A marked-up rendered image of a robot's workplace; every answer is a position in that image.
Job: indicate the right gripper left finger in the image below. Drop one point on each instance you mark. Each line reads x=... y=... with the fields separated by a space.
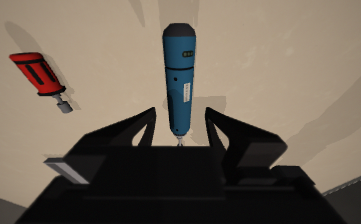
x=122 y=133

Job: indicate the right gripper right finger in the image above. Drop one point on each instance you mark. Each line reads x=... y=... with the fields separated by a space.
x=249 y=146

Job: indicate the red hand nut driver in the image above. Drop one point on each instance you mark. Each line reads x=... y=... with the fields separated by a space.
x=39 y=73

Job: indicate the dark blue nut driver barrel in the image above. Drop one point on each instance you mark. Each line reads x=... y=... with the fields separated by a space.
x=179 y=42

